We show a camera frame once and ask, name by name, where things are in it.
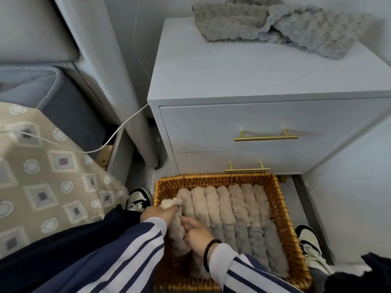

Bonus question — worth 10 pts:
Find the grey padded headboard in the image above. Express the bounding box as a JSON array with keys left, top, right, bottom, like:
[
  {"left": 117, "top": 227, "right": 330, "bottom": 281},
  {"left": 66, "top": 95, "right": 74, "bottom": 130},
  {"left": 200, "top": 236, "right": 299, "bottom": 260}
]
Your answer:
[{"left": 0, "top": 0, "right": 80, "bottom": 63}]

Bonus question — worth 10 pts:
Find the white nightstand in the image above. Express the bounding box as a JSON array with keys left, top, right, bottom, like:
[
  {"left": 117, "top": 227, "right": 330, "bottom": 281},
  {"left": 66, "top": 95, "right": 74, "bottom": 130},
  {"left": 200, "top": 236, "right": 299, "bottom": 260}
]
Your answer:
[{"left": 147, "top": 16, "right": 391, "bottom": 176}]

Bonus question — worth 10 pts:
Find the black bead bracelet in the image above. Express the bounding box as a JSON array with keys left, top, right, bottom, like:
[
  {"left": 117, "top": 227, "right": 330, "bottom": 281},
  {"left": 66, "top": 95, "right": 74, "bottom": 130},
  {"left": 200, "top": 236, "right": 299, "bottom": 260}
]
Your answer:
[{"left": 203, "top": 238, "right": 223, "bottom": 273}]

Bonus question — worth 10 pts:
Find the person's left forearm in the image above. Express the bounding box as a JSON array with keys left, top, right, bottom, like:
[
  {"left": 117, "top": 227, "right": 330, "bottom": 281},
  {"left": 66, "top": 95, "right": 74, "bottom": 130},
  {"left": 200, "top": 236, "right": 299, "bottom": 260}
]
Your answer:
[{"left": 30, "top": 217, "right": 168, "bottom": 293}]

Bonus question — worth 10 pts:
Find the person's left hand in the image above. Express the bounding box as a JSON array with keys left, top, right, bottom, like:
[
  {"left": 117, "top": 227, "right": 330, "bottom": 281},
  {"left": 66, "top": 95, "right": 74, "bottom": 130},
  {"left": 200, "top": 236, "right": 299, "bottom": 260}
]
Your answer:
[{"left": 140, "top": 204, "right": 181, "bottom": 225}]

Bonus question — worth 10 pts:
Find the person's left shoe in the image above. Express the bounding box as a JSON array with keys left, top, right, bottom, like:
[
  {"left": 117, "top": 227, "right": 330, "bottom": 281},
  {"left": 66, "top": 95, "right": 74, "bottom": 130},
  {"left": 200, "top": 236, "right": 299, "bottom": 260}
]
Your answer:
[{"left": 125, "top": 187, "right": 153, "bottom": 212}]

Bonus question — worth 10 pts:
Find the orange wicker basket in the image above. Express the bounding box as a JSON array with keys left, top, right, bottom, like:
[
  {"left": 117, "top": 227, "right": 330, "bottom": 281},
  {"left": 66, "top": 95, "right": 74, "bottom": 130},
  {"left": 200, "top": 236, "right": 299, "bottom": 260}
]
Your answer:
[{"left": 152, "top": 173, "right": 313, "bottom": 292}]

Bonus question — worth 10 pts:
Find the person's right hand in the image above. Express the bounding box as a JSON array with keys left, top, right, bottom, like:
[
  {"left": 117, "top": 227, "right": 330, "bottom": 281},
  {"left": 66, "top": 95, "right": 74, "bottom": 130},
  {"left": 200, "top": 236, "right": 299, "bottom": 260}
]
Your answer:
[{"left": 178, "top": 216, "right": 222, "bottom": 257}]

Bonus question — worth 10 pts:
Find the person's right shoe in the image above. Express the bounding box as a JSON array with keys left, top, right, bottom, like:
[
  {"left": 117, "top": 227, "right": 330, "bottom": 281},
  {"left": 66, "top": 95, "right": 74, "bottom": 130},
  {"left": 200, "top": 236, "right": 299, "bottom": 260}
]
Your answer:
[{"left": 294, "top": 224, "right": 334, "bottom": 275}]

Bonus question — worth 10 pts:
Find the person's shoe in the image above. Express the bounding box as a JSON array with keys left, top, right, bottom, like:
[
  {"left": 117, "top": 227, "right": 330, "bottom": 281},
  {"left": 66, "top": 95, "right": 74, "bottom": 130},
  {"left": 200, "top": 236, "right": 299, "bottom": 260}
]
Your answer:
[
  {"left": 125, "top": 187, "right": 153, "bottom": 212},
  {"left": 294, "top": 224, "right": 334, "bottom": 275}
]

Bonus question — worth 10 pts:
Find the light wooden board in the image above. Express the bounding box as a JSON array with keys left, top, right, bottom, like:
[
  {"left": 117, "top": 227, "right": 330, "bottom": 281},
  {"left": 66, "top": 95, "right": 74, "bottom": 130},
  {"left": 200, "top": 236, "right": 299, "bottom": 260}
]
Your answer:
[{"left": 94, "top": 145, "right": 114, "bottom": 168}]

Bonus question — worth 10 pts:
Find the single grey towel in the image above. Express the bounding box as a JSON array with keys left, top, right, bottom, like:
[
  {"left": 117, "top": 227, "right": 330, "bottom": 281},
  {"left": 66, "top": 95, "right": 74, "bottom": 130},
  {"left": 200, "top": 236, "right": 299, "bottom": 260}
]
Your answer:
[
  {"left": 211, "top": 225, "right": 226, "bottom": 245},
  {"left": 248, "top": 225, "right": 271, "bottom": 272},
  {"left": 263, "top": 219, "right": 290, "bottom": 279},
  {"left": 191, "top": 250, "right": 211, "bottom": 280},
  {"left": 223, "top": 224, "right": 239, "bottom": 254},
  {"left": 259, "top": 3, "right": 373, "bottom": 61},
  {"left": 234, "top": 222, "right": 253, "bottom": 257},
  {"left": 191, "top": 0, "right": 285, "bottom": 42}
]

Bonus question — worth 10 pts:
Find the white charging cable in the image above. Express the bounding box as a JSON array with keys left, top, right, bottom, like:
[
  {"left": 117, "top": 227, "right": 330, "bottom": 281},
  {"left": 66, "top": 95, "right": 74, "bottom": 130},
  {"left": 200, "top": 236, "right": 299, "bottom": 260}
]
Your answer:
[{"left": 0, "top": 0, "right": 150, "bottom": 153}]

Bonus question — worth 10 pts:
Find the person's right forearm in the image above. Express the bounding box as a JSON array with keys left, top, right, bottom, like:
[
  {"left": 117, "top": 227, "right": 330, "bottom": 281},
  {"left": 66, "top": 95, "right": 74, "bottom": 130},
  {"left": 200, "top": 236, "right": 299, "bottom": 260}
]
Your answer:
[{"left": 209, "top": 243, "right": 303, "bottom": 293}]

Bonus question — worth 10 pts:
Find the patterned beige bedspread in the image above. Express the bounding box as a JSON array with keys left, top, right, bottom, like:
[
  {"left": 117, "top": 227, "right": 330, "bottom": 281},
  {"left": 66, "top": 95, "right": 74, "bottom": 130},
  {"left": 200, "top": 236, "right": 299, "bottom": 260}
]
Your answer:
[{"left": 0, "top": 102, "right": 129, "bottom": 260}]

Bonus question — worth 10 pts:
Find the long gold drawer handle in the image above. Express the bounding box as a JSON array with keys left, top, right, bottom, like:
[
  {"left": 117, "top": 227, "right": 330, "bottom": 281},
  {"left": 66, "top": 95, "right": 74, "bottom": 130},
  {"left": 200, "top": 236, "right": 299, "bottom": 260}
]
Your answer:
[{"left": 233, "top": 128, "right": 299, "bottom": 142}]

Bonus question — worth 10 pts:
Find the short gold drawer handle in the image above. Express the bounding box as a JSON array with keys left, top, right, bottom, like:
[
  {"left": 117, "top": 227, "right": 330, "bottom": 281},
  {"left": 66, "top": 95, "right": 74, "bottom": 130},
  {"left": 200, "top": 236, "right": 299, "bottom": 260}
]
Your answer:
[{"left": 224, "top": 162, "right": 271, "bottom": 173}]

